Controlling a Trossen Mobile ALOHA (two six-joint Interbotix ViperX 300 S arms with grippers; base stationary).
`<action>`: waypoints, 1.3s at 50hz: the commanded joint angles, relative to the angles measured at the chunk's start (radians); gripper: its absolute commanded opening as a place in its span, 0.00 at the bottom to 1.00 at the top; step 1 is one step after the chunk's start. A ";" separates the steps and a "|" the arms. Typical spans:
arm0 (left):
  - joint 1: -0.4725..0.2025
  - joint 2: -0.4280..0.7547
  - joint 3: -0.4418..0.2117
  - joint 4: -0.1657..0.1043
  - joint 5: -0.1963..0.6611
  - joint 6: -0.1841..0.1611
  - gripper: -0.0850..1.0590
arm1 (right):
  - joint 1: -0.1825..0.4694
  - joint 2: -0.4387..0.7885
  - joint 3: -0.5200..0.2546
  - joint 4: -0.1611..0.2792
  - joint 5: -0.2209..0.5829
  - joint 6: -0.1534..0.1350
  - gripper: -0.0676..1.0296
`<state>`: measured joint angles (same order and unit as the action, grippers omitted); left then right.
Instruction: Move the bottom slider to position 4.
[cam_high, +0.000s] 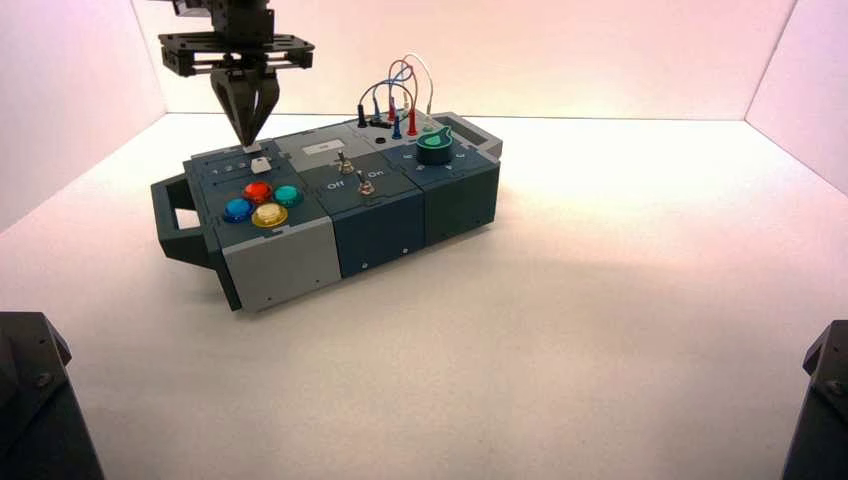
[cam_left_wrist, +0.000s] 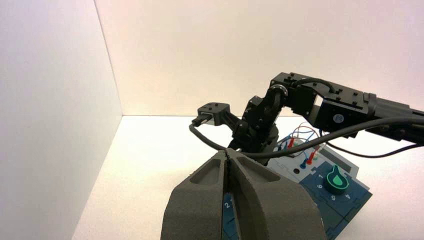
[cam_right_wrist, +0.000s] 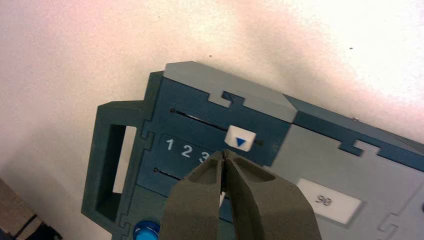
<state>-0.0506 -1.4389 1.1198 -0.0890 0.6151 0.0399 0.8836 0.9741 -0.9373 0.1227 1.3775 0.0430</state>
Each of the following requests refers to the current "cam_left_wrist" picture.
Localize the blue jumper cable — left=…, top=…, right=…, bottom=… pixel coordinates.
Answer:
left=278, top=129, right=319, bottom=169

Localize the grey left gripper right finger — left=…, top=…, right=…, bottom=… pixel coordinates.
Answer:
left=227, top=149, right=327, bottom=240

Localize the blue grey control box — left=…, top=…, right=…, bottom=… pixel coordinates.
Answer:
left=221, top=134, right=374, bottom=240

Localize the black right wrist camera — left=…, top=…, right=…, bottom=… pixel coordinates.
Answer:
left=197, top=102, right=246, bottom=127

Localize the green rotary knob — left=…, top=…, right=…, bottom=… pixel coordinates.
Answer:
left=322, top=164, right=350, bottom=195

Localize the white jumper cable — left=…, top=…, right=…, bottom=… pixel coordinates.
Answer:
left=296, top=121, right=327, bottom=160

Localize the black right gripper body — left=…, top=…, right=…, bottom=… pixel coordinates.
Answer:
left=228, top=95, right=283, bottom=166

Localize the thin black cable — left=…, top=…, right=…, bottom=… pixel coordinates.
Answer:
left=319, top=130, right=424, bottom=159

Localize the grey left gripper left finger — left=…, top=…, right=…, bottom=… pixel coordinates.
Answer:
left=160, top=149, right=229, bottom=240

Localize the thick black right camera cable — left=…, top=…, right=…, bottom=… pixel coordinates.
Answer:
left=188, top=116, right=424, bottom=159

